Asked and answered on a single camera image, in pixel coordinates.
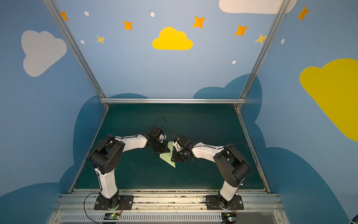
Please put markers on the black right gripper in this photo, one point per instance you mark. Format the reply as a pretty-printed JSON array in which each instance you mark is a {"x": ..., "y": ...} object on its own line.
[{"x": 179, "y": 154}]

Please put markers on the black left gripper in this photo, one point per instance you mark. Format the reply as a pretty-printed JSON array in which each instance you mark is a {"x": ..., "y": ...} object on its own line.
[{"x": 161, "y": 147}]

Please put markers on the light green paper sheet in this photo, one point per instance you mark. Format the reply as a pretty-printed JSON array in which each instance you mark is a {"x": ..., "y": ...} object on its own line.
[{"x": 167, "y": 157}]

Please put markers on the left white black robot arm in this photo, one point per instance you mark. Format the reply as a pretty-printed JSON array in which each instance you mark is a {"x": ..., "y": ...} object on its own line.
[{"x": 105, "y": 159}]

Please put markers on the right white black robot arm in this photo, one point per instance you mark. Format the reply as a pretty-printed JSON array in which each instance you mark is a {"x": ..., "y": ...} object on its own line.
[{"x": 232, "y": 165}]

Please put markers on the right green circuit board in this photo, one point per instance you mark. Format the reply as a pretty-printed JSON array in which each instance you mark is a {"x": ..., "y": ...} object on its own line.
[{"x": 229, "y": 218}]

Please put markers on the green circuit board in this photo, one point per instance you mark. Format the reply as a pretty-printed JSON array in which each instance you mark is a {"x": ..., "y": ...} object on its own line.
[
  {"x": 112, "y": 216},
  {"x": 229, "y": 218}
]

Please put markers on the left green circuit board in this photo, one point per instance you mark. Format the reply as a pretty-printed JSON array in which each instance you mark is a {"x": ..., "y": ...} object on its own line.
[{"x": 112, "y": 216}]

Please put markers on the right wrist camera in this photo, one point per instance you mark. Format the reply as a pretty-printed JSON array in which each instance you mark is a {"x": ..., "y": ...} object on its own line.
[{"x": 181, "y": 141}]

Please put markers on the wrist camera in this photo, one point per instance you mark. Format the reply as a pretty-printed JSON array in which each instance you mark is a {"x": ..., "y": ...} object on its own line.
[
  {"x": 181, "y": 141},
  {"x": 156, "y": 133}
]

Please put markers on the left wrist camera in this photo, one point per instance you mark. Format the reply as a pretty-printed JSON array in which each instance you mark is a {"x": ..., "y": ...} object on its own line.
[{"x": 156, "y": 133}]

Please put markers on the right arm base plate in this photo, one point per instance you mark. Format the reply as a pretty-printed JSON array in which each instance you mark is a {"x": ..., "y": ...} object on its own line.
[{"x": 217, "y": 202}]

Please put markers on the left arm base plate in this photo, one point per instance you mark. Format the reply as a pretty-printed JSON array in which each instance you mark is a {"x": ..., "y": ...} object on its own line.
[{"x": 117, "y": 202}]

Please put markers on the aluminium back frame rail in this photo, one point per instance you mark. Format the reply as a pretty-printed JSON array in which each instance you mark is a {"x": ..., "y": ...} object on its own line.
[{"x": 170, "y": 101}]

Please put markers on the left side floor rail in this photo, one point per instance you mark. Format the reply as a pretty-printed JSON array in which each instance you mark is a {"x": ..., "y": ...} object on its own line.
[{"x": 88, "y": 124}]

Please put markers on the floor rail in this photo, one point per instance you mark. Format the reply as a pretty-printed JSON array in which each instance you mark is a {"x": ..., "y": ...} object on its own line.
[
  {"x": 253, "y": 152},
  {"x": 88, "y": 124}
]

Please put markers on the aluminium right corner post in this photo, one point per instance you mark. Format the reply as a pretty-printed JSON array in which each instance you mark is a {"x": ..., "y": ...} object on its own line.
[{"x": 275, "y": 26}]

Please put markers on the aluminium corner post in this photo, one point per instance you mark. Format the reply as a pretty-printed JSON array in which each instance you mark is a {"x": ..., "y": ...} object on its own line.
[
  {"x": 60, "y": 21},
  {"x": 275, "y": 26}
]

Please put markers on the right side floor rail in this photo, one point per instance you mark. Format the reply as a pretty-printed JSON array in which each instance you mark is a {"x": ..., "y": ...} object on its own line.
[{"x": 253, "y": 152}]

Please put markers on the aluminium front rail platform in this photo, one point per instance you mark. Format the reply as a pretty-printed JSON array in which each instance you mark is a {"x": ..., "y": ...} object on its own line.
[{"x": 168, "y": 206}]

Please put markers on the aluminium left corner post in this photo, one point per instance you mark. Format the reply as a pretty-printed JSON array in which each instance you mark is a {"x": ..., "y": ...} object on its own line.
[{"x": 60, "y": 21}]

